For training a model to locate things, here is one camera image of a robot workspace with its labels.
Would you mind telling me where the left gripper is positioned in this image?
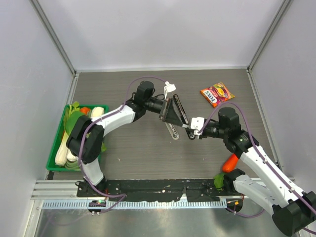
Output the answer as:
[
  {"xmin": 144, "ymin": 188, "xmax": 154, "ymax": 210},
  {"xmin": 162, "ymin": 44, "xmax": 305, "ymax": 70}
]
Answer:
[{"xmin": 144, "ymin": 98, "xmax": 182, "ymax": 126}]

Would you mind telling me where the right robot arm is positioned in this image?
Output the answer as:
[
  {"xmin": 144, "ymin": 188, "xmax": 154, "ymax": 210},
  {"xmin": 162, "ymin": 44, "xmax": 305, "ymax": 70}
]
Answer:
[{"xmin": 190, "ymin": 107, "xmax": 316, "ymax": 237}]

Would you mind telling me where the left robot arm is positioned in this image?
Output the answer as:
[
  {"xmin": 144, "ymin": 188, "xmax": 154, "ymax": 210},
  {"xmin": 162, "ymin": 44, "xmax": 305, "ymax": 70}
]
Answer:
[{"xmin": 66, "ymin": 81, "xmax": 189, "ymax": 197}]

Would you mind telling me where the orange candy bag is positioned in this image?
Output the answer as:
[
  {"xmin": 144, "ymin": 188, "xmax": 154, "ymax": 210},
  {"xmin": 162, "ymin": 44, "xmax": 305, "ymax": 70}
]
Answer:
[{"xmin": 200, "ymin": 82, "xmax": 235, "ymax": 108}]

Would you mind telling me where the orange toy carrot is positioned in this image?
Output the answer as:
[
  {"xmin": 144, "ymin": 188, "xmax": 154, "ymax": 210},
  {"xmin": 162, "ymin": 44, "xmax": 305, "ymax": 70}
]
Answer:
[{"xmin": 222, "ymin": 154, "xmax": 239, "ymax": 173}]

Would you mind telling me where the yellow white toy cabbage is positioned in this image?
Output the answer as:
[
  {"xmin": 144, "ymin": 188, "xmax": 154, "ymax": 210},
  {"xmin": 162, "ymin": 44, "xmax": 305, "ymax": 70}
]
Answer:
[{"xmin": 90, "ymin": 107, "xmax": 105, "ymax": 118}]

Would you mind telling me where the small orange toy vegetable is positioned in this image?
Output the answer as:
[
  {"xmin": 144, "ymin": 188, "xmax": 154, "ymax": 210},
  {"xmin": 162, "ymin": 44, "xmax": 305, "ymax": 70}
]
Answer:
[{"xmin": 79, "ymin": 107, "xmax": 90, "ymax": 115}]

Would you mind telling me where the green plastic tray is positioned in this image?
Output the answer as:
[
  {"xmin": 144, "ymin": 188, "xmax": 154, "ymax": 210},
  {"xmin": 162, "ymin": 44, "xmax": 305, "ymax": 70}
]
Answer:
[{"xmin": 46, "ymin": 104, "xmax": 109, "ymax": 171}]

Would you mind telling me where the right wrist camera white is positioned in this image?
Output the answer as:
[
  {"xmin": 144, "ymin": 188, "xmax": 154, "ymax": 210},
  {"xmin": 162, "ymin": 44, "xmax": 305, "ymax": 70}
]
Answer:
[{"xmin": 189, "ymin": 117, "xmax": 205, "ymax": 136}]

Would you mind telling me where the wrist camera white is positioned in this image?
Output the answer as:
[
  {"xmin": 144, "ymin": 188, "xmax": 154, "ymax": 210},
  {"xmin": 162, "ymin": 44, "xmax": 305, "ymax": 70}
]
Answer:
[
  {"xmin": 189, "ymin": 117, "xmax": 205, "ymax": 136},
  {"xmin": 164, "ymin": 81, "xmax": 176, "ymax": 99}
]

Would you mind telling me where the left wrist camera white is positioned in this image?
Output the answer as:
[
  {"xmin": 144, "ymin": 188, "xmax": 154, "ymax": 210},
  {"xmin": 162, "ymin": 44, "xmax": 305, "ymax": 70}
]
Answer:
[{"xmin": 164, "ymin": 81, "xmax": 176, "ymax": 99}]

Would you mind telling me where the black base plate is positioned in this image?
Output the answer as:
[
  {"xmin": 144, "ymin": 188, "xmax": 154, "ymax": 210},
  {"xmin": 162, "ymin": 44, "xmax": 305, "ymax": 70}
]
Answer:
[{"xmin": 76, "ymin": 177, "xmax": 252, "ymax": 202}]

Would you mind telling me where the white slotted cable duct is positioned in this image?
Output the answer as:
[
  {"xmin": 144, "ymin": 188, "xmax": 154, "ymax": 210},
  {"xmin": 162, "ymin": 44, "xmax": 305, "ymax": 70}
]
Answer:
[{"xmin": 42, "ymin": 199, "xmax": 227, "ymax": 210}]

